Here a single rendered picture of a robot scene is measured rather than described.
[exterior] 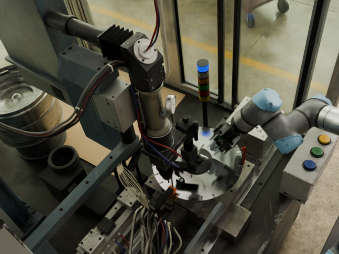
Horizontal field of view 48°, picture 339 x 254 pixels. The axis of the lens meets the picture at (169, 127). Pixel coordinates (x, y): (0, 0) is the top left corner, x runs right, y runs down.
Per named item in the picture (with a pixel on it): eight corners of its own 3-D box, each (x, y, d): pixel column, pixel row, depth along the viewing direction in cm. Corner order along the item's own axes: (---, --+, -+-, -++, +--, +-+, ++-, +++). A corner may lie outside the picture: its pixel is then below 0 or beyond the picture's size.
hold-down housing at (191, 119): (189, 148, 128) (185, 107, 112) (200, 156, 125) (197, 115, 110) (178, 159, 126) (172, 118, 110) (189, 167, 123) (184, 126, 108)
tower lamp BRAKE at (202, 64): (201, 63, 147) (201, 57, 145) (211, 67, 145) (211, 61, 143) (194, 70, 145) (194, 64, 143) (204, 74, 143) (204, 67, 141)
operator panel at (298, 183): (307, 144, 163) (314, 121, 152) (333, 154, 159) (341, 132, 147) (278, 191, 150) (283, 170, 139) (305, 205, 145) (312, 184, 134)
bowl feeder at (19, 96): (45, 109, 195) (16, 54, 167) (88, 133, 181) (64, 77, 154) (-3, 150, 180) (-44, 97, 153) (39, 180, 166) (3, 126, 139)
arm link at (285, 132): (318, 131, 110) (293, 102, 112) (290, 151, 106) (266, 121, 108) (304, 139, 117) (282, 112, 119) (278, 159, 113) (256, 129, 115)
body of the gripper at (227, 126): (207, 139, 128) (226, 122, 118) (219, 126, 133) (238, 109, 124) (223, 156, 127) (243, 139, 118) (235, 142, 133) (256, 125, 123)
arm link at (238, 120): (246, 101, 121) (265, 119, 120) (238, 109, 124) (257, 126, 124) (236, 113, 116) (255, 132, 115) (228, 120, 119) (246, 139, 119)
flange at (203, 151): (179, 172, 137) (179, 168, 135) (184, 147, 144) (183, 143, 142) (210, 174, 135) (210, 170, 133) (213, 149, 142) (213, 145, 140)
